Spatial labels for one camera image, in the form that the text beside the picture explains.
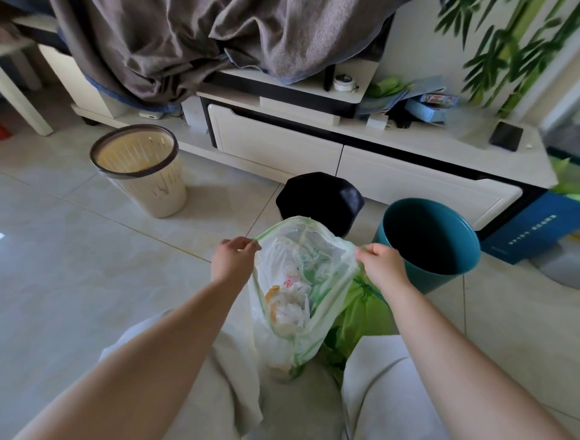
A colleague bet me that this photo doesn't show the person's left hand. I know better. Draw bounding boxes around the person's left hand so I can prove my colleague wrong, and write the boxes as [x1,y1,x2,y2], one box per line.
[211,236,263,298]

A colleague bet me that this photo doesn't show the person's right hand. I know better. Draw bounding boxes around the person's right hand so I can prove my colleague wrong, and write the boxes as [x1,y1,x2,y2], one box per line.
[354,243,411,304]

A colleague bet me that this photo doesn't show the translucent white garbage bag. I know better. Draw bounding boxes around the translucent white garbage bag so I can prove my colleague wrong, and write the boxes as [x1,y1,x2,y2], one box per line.
[248,216,364,384]

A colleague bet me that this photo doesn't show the person's right forearm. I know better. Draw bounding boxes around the person's right forearm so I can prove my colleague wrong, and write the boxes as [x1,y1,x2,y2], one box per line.
[378,282,574,440]

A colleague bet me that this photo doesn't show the person's left forearm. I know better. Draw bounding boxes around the person's left forearm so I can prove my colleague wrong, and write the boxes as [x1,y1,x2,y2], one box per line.
[14,274,254,440]

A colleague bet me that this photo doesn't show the green plastic garbage bag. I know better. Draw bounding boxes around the green plastic garbage bag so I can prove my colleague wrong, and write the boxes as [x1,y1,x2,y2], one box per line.
[317,272,396,386]

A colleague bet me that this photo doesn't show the teal plastic wastebasket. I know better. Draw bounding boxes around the teal plastic wastebasket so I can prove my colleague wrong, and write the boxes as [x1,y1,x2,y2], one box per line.
[372,197,482,296]

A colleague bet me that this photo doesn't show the crumpled paper trash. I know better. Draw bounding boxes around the crumpled paper trash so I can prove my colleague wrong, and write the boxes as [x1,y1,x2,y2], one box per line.
[265,236,327,332]

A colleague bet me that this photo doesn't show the white low cabinet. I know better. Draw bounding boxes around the white low cabinet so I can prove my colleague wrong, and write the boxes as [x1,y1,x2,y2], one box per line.
[38,43,559,243]

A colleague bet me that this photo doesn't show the cream wastebasket with brown rim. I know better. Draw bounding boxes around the cream wastebasket with brown rim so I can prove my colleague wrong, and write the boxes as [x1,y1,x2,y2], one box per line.
[89,124,188,219]

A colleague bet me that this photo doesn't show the light grey trousers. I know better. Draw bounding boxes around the light grey trousers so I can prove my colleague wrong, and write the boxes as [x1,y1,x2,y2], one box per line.
[99,310,450,440]

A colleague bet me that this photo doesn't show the light blue tissue box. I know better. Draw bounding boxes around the light blue tissue box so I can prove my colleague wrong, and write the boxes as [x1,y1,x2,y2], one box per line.
[404,97,448,125]

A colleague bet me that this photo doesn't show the dark blue cardboard box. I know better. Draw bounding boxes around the dark blue cardboard box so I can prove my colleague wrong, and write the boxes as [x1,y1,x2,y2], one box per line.
[479,189,580,266]

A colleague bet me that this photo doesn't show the green cloth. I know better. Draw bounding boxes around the green cloth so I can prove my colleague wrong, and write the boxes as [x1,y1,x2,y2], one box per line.
[365,76,412,99]

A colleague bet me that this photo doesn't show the colourful small box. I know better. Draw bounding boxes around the colourful small box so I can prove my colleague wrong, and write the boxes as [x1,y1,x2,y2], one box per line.
[419,92,460,108]

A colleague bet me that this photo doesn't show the black smartphone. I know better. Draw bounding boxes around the black smartphone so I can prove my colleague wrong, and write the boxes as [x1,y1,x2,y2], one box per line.
[489,121,525,152]

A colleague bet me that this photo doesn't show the green plant leaves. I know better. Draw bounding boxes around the green plant leaves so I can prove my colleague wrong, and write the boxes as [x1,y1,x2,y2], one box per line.
[549,155,580,201]

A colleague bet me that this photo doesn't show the grey blanket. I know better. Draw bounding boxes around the grey blanket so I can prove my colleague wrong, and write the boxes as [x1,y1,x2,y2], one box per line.
[49,0,400,114]

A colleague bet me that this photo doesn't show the white table leg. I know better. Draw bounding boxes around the white table leg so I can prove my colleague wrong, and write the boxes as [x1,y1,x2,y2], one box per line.
[0,38,55,138]

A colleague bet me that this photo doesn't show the green bamboo wall decoration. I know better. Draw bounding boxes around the green bamboo wall decoration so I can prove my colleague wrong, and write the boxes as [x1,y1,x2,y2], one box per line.
[435,0,580,118]

